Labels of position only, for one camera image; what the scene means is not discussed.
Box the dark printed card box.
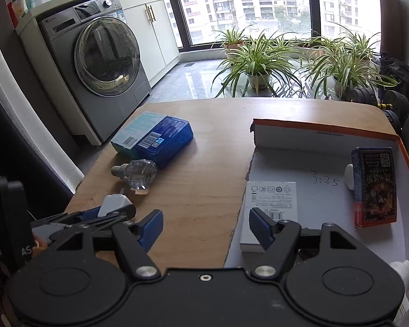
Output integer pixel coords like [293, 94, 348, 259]
[351, 146, 398, 228]

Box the tall spider plant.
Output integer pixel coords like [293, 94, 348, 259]
[327, 22, 382, 62]

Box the white charger cube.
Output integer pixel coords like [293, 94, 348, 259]
[98, 193, 133, 217]

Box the black bag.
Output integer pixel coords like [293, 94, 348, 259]
[371, 52, 409, 96]

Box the blue plastic box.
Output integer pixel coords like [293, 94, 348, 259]
[133, 116, 194, 170]

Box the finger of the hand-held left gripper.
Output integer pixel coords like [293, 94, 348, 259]
[51, 205, 137, 241]
[31, 207, 103, 227]

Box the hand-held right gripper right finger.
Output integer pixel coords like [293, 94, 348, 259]
[249, 208, 358, 278]

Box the white cardboard box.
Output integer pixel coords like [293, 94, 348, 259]
[239, 181, 299, 253]

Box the clear glass refill bottle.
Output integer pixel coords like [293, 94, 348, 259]
[111, 159, 157, 191]

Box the white bottle dark cap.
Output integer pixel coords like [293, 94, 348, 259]
[12, 0, 26, 21]

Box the teal cardboard box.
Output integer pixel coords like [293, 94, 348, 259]
[110, 111, 167, 153]

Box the black dumbbell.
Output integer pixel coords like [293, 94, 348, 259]
[348, 88, 409, 116]

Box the spider plant in terracotta pot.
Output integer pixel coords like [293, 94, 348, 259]
[211, 25, 256, 58]

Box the cream cabinet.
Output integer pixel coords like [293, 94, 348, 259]
[15, 0, 181, 145]

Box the brown rolled mat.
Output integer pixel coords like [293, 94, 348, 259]
[378, 0, 400, 57]

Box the large spider plant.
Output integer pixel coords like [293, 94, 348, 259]
[211, 36, 302, 98]

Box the orange-rimmed cardboard tray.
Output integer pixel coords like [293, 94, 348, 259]
[224, 119, 409, 270]

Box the black framed window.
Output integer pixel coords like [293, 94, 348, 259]
[160, 0, 396, 52]

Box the white pill bottle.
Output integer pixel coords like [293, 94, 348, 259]
[345, 163, 355, 190]

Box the grey washing machine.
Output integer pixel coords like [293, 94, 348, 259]
[37, 0, 152, 144]

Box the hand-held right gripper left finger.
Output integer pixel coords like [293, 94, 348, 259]
[51, 210, 163, 279]

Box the wide spider plant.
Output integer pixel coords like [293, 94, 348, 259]
[300, 41, 399, 101]

